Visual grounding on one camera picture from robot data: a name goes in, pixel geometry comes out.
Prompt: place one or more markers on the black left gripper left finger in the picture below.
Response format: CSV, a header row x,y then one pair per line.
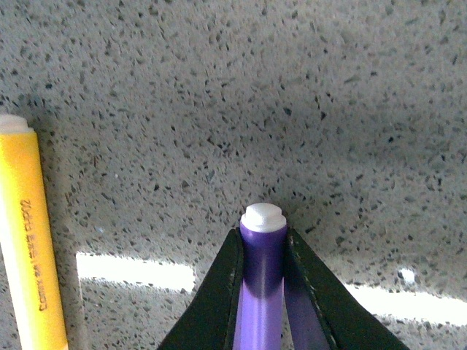
x,y
209,322

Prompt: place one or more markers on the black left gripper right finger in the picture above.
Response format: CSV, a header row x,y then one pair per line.
x,y
322,313

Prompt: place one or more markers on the purple marker pen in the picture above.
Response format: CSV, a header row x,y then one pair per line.
x,y
268,290

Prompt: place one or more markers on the yellow marker pen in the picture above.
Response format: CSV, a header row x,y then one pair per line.
x,y
26,240

